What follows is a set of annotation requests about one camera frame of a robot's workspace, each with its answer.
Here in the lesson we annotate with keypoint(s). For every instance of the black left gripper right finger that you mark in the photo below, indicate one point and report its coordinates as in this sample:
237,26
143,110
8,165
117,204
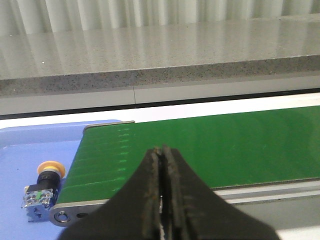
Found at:
192,211

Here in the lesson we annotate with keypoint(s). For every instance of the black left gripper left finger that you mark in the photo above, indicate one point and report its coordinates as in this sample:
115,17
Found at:
131,214

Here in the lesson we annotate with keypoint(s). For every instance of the yellow mushroom push button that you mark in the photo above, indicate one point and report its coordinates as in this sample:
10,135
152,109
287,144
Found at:
40,197

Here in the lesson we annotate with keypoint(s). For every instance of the green conveyor belt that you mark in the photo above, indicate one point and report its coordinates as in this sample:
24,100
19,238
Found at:
244,157

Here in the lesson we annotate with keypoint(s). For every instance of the blue plastic tray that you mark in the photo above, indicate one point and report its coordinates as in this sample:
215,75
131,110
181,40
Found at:
22,149

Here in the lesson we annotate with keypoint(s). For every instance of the grey speckled stone counter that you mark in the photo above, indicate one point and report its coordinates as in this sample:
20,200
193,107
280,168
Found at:
78,61

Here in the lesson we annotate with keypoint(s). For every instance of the white ribbed curtain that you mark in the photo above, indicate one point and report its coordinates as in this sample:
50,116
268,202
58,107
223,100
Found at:
50,16

